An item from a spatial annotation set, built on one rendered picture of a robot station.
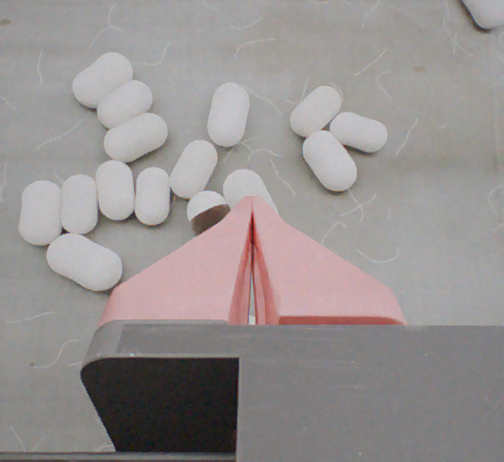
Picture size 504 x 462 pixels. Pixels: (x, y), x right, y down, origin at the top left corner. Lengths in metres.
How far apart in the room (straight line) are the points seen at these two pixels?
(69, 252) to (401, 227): 0.17
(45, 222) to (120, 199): 0.04
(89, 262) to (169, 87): 0.11
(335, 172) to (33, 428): 0.19
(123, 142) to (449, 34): 0.21
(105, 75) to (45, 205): 0.08
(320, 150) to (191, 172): 0.07
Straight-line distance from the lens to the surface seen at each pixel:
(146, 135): 0.20
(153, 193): 0.19
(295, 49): 0.25
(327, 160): 0.19
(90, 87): 0.22
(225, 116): 0.20
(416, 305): 0.21
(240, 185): 0.18
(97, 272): 0.19
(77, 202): 0.20
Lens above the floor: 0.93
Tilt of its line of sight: 76 degrees down
